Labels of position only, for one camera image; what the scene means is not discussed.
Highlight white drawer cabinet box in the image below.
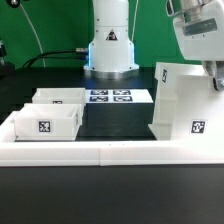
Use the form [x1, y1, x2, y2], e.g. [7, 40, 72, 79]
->
[149, 62, 224, 140]

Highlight thin white cable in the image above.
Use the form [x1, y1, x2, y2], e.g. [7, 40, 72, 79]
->
[19, 3, 47, 68]

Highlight white front drawer tray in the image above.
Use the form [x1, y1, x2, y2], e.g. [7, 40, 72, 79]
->
[14, 103, 82, 141]

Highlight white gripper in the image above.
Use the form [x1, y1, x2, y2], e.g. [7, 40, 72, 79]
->
[166, 0, 224, 91]

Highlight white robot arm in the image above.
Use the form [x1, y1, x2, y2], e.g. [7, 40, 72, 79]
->
[84, 0, 224, 91]

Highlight white rear drawer tray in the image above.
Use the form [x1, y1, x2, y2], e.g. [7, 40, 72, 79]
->
[32, 88, 86, 106]

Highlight white drawer tray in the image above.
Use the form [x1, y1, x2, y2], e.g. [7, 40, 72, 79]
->
[32, 88, 86, 106]
[14, 103, 82, 141]

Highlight white U-shaped border frame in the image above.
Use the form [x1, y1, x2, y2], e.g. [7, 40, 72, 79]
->
[0, 113, 224, 167]

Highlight white marker tag sheet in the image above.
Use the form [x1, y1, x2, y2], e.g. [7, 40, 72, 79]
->
[86, 89, 153, 103]

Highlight black stand left edge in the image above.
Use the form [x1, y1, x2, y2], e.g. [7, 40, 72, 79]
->
[0, 39, 15, 79]

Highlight black cables at base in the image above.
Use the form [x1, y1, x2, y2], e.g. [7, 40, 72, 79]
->
[21, 47, 90, 69]

